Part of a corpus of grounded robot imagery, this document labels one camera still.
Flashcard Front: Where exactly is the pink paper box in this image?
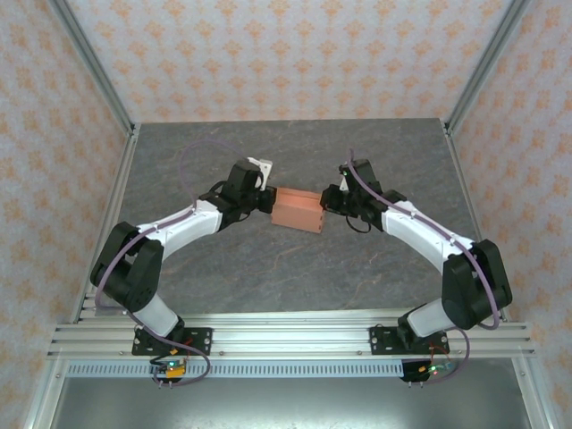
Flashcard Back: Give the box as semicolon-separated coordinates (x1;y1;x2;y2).
271;187;324;235

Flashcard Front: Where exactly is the aluminium base beam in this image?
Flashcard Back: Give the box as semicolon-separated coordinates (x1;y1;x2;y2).
46;312;536;359

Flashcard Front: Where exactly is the small circuit board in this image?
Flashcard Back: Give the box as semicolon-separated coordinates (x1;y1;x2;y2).
401;357;457;383
149;356;189;383

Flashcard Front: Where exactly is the grey metal sheet panel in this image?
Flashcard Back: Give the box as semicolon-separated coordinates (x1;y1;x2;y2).
48;377;528;429

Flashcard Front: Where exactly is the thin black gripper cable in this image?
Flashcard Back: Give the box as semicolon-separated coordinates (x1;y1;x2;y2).
346;213;373;235

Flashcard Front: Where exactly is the aluminium table edge rail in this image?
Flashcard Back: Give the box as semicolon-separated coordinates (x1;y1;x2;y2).
442;120;511;324
69;122;142;325

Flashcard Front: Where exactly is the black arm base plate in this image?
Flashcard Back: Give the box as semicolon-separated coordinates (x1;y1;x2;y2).
132;327;214;357
369;324;449;357

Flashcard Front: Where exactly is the aluminium frame post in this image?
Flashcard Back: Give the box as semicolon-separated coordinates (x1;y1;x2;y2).
46;0;139;138
443;0;535;138

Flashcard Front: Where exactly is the slotted cable duct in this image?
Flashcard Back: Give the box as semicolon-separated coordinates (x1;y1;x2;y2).
65;360;406;380

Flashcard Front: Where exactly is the aluminium frame rail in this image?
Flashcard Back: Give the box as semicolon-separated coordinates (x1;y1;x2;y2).
21;357;68;429
511;357;554;429

